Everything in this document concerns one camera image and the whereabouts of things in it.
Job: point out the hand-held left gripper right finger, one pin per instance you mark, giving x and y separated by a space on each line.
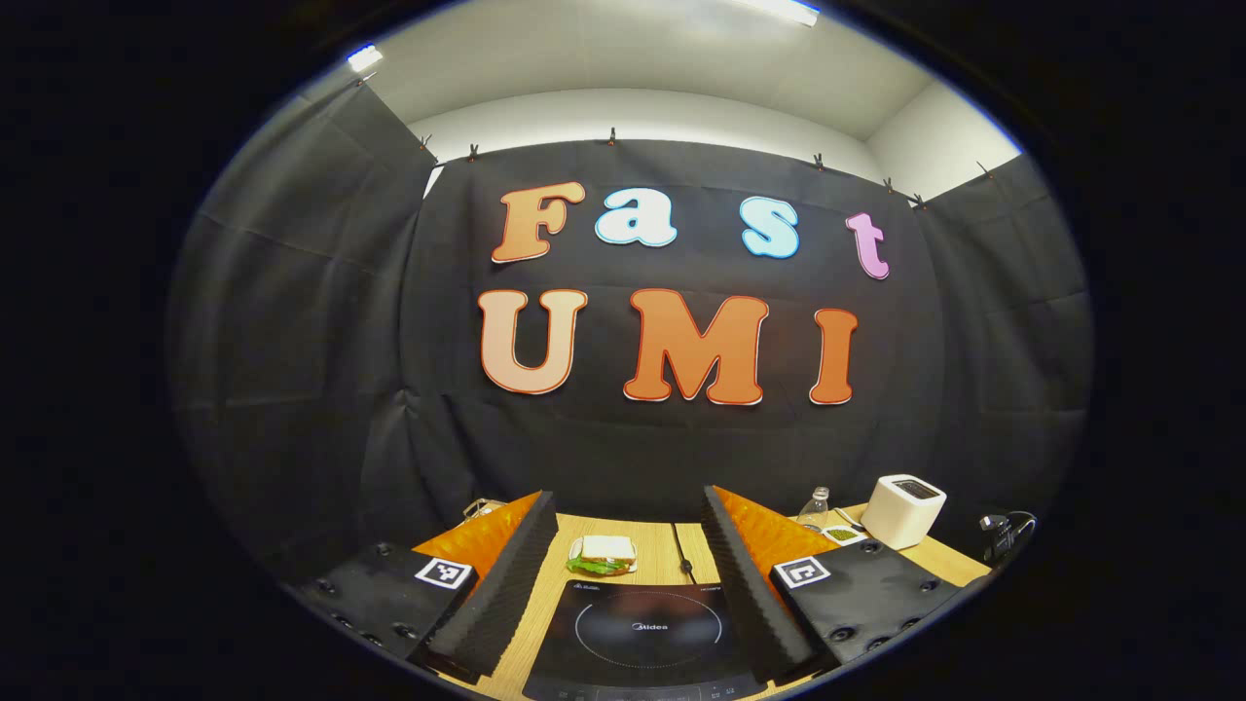
754 594

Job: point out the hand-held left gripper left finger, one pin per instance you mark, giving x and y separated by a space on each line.
496 604

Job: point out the large ceiling light panel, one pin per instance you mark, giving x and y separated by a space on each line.
779 10

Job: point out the sandwich with lettuce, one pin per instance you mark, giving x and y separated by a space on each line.
604 553

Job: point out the small ceiling light panel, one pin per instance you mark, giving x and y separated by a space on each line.
365 57

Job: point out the white divided dish of beans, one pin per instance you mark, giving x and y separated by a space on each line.
843 534

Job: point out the clear plastic water bottle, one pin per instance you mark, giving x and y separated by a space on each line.
814 510

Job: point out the white toaster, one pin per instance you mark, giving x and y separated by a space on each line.
900 513

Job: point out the black induction cooktop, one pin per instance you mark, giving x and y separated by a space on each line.
642 643

